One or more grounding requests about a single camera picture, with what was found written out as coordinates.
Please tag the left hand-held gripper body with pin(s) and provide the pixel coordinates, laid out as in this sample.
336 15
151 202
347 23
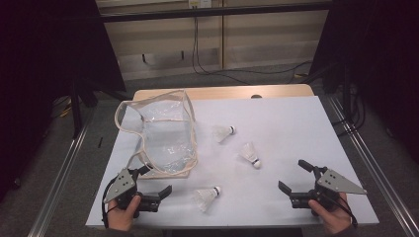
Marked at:
123 184

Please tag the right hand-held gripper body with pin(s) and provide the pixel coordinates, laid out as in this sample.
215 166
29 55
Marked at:
336 182

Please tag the clear plastic bag beige trim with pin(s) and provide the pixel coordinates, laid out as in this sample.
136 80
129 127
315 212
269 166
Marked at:
168 138

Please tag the white shuttlecock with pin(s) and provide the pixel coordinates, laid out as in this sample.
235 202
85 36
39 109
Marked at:
249 153
224 132
206 197

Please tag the person's left hand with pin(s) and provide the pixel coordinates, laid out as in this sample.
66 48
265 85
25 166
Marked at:
120 219

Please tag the person's right hand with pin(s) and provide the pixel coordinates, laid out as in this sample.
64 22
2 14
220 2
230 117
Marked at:
336 219

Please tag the small black stick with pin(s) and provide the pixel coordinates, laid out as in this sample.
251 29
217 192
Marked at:
100 142

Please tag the dark round table grommet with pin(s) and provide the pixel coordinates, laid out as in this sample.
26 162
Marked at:
256 96

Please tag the black metal stand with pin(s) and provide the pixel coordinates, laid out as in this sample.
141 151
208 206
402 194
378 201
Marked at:
76 108
346 89

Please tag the wooden table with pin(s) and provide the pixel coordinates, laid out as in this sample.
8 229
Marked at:
230 91

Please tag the dark curtain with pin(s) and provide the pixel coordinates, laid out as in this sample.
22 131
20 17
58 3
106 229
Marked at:
39 65
388 65

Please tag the black horizontal bar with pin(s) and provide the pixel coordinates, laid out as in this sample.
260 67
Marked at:
197 13

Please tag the metal floor rail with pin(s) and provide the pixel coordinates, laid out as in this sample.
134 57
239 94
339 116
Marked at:
378 171
56 197

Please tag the white wall socket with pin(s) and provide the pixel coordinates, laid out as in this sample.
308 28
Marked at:
199 3

